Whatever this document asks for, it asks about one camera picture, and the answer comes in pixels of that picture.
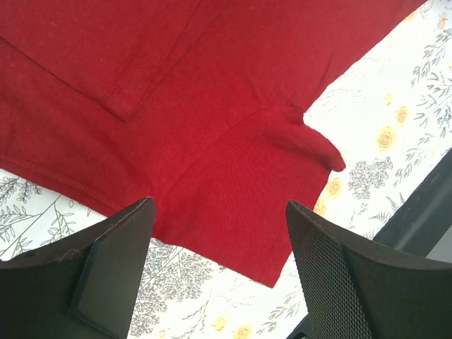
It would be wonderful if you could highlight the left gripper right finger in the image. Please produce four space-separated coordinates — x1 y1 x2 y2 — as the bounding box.
286 201 451 338

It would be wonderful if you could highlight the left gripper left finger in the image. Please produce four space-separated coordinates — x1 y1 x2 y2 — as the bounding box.
1 198 156 338

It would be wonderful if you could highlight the dark red t shirt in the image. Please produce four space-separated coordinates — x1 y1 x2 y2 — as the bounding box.
1 1 421 287

